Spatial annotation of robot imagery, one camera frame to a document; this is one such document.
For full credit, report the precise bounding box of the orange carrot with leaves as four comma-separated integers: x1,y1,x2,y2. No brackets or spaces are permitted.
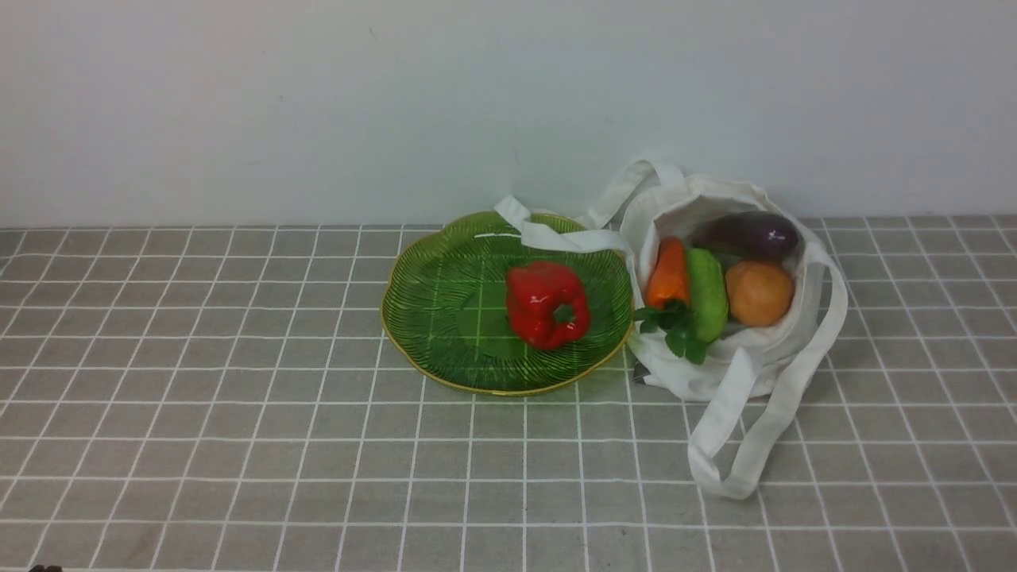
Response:
635,238,707,365

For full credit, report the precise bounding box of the red bell pepper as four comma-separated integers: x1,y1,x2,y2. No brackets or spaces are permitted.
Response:
505,261,591,352

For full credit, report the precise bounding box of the white cloth tote bag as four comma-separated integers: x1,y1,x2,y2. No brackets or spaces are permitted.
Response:
495,159,849,500

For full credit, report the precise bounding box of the brown potato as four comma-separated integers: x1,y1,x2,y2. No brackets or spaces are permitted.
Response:
724,260,795,328

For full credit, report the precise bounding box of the green cucumber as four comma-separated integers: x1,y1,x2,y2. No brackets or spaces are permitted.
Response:
686,249,729,344

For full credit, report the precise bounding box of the purple eggplant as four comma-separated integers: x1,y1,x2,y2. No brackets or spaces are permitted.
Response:
691,211,802,261

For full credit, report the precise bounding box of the green glass plate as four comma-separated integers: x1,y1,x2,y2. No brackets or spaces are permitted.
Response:
379,211,633,396

